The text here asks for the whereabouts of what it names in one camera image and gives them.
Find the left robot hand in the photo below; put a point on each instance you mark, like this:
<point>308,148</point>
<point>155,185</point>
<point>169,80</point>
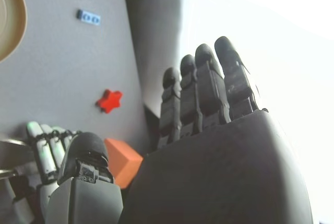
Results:
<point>221,177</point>

